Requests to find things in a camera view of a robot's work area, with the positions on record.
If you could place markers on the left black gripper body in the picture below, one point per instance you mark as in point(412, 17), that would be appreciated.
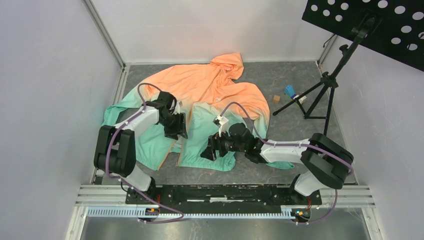
point(169, 123)

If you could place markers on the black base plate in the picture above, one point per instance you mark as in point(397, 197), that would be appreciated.
point(221, 198)

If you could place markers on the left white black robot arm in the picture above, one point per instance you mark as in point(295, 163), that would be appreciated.
point(115, 152)

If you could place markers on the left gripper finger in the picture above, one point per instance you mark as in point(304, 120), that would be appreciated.
point(172, 134)
point(180, 127)

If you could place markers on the blue block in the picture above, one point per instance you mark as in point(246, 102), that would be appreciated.
point(289, 91)

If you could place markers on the small wooden cube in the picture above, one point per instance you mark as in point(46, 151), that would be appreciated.
point(276, 99)

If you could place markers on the orange and mint hooded jacket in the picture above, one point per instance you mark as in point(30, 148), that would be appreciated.
point(204, 91)

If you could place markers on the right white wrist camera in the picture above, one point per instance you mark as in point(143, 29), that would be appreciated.
point(222, 123)

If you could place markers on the white slotted cable duct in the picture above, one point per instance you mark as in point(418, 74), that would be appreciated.
point(143, 212)

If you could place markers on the small white block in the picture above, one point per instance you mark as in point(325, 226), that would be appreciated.
point(300, 99)

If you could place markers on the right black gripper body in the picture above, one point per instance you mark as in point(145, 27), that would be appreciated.
point(224, 143)

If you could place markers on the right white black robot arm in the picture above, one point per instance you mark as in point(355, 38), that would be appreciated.
point(328, 164)

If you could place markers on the aluminium frame rail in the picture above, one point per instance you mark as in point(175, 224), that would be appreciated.
point(351, 196)

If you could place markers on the black tripod stand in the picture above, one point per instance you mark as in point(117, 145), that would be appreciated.
point(328, 80)

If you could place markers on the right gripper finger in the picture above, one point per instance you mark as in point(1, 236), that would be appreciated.
point(212, 141)
point(209, 154)

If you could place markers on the black perforated tray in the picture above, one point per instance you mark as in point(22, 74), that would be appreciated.
point(393, 28)

